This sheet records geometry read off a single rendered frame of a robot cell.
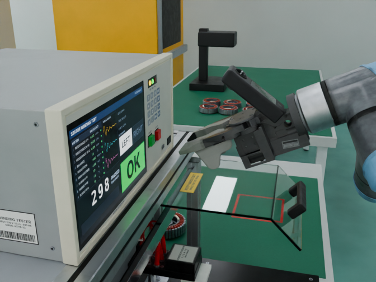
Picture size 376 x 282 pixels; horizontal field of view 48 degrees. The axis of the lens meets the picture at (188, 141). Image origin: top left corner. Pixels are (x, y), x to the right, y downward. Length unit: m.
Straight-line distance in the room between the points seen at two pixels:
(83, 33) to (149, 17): 0.73
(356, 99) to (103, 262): 0.42
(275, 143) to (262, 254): 0.56
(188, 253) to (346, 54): 5.15
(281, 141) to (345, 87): 0.13
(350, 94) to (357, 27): 5.20
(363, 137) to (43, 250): 0.46
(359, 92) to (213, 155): 0.25
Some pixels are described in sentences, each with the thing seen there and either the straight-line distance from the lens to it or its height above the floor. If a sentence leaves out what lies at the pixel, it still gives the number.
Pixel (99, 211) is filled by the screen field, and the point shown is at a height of 1.15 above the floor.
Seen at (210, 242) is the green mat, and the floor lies 0.75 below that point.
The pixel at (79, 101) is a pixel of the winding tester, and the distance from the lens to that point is 0.51.
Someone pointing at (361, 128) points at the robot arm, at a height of 1.26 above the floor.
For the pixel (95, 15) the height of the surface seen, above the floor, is 1.18.
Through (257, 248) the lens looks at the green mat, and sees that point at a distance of 1.24.
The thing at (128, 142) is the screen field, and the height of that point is 1.22.
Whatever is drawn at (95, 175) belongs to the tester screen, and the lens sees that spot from 0.57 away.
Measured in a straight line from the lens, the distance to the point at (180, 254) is 0.90.
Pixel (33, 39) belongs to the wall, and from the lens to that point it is 7.04.
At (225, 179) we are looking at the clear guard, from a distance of 0.89.
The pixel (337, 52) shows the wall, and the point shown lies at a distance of 5.88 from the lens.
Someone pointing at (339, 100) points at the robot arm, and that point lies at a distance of 0.67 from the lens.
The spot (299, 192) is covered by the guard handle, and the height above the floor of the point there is 1.06.
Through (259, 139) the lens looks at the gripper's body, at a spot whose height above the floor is 1.22.
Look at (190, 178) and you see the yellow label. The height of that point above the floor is 1.07.
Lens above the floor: 1.45
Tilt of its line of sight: 20 degrees down
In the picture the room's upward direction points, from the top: straight up
